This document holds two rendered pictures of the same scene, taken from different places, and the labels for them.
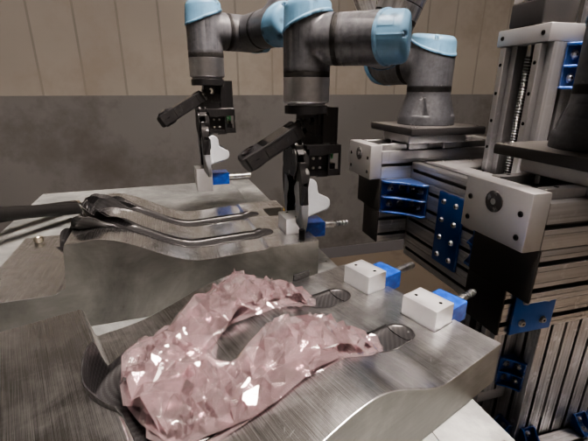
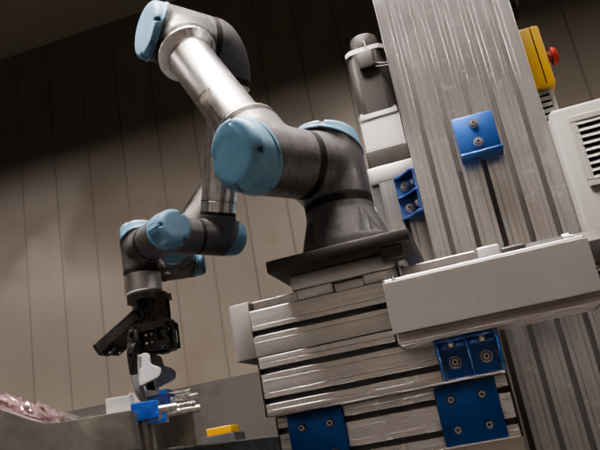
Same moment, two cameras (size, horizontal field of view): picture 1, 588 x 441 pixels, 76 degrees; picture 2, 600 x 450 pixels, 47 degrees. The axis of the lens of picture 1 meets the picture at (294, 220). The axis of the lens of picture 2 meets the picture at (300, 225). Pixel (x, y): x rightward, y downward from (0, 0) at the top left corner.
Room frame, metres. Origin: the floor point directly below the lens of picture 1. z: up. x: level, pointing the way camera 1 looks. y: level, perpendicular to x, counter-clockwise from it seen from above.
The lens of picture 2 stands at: (-0.38, -0.96, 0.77)
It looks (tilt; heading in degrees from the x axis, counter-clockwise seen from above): 17 degrees up; 28
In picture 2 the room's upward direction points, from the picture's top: 10 degrees counter-clockwise
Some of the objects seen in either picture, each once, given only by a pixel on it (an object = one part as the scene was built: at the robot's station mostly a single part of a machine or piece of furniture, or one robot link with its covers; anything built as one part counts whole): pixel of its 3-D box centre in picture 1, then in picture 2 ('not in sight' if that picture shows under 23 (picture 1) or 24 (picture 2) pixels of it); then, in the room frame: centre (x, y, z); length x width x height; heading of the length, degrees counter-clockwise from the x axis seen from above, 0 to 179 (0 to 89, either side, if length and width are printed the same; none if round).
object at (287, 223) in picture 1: (315, 225); (166, 401); (0.66, -0.04, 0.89); 0.13 x 0.05 x 0.05; 109
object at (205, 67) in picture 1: (206, 69); not in sight; (0.90, 0.19, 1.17); 0.08 x 0.08 x 0.05
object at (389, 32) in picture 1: (373, 39); (170, 235); (0.64, -0.12, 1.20); 0.11 x 0.11 x 0.08; 70
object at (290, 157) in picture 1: (310, 142); (151, 324); (0.66, -0.03, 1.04); 0.09 x 0.08 x 0.12; 109
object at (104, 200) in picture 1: (169, 218); not in sight; (0.63, 0.22, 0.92); 0.35 x 0.16 x 0.09; 109
